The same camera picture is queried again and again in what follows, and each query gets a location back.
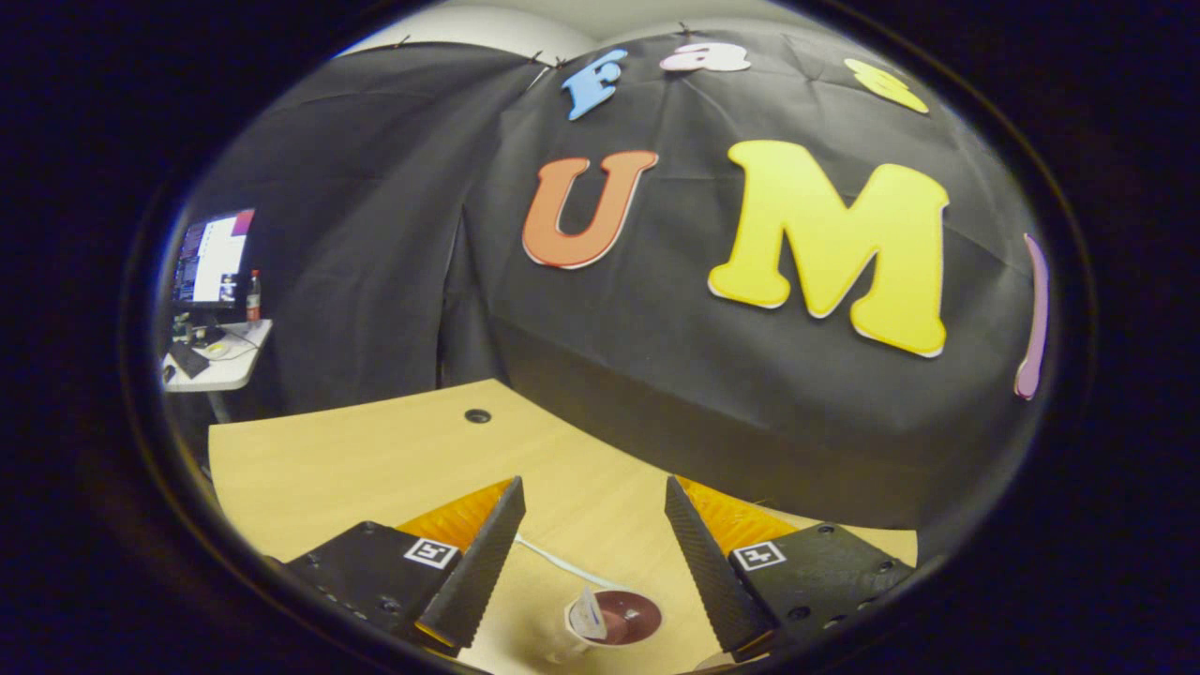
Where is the white toothbrush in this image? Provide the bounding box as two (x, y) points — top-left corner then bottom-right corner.
(514, 534), (624, 592)

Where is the black backdrop cloth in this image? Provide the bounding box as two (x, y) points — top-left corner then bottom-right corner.
(155, 19), (1051, 531)

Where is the white toothpaste tube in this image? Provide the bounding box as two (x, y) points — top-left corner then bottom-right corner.
(569, 588), (608, 643)

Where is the beige cup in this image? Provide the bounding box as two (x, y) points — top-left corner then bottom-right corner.
(539, 589), (664, 665)

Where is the white side table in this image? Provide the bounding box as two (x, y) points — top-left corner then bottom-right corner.
(161, 319), (274, 393)

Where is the computer monitor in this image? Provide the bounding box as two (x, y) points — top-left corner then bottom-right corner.
(172, 208), (256, 310)

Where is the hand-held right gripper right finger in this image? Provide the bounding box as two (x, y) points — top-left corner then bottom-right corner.
(664, 475), (915, 665)

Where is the wooden desktop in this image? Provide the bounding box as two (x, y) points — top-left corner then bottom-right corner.
(208, 379), (920, 675)

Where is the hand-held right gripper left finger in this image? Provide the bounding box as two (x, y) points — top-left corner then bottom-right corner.
(281, 476), (527, 657)

